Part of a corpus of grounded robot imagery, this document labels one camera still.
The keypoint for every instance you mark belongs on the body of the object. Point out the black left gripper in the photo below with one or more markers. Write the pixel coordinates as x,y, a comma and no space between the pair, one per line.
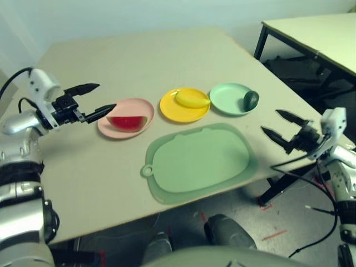
65,108

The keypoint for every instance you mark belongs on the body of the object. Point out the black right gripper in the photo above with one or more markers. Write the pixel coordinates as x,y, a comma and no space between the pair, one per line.
304,136

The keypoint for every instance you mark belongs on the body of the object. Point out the toy watermelon slice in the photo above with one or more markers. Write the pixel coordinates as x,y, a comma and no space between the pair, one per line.
125,123

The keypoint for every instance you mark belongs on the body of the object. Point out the dark green toy avocado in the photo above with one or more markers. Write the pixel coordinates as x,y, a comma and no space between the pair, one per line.
251,100

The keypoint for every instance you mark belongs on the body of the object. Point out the yellow toy banana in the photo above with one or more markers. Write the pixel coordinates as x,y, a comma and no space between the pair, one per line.
192,100

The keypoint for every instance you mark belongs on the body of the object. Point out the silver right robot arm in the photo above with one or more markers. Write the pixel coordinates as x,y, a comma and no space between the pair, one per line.
345,178

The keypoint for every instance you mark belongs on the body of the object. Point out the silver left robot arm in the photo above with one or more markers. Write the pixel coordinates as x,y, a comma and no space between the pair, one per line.
19,194

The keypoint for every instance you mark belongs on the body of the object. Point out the pink round plate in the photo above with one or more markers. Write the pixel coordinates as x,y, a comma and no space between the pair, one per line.
130,108

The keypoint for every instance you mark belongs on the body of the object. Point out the black metal table leg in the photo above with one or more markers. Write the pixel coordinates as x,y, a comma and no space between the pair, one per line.
278,189

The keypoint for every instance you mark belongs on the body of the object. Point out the mint green round plate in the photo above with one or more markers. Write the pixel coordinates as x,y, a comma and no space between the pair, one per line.
225,97

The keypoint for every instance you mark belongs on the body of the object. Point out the red floor tape mark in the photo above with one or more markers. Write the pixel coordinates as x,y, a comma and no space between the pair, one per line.
264,205

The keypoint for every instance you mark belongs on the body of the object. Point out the green silicone placemat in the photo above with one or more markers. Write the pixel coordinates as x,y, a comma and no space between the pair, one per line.
200,161

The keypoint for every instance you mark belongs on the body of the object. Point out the yellow round plate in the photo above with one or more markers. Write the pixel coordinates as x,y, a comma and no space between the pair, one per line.
180,114

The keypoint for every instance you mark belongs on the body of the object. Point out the side table with black legs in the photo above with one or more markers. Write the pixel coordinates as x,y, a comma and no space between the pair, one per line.
320,33

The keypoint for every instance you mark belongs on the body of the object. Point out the grey robot right leg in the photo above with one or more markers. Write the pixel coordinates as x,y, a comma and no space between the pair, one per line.
228,231

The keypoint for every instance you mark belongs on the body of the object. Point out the grey robot leg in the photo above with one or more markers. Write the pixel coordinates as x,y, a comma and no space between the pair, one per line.
228,231
158,247

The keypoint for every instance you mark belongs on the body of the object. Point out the grey robot left leg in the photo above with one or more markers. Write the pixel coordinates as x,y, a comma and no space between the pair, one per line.
158,247

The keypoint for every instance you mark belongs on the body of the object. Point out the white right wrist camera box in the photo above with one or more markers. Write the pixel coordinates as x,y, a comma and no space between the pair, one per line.
333,122

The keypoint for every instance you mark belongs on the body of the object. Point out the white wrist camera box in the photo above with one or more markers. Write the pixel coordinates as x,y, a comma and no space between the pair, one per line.
41,86
333,122

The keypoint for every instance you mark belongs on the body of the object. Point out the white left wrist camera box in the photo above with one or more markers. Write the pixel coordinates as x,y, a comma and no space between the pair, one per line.
41,86

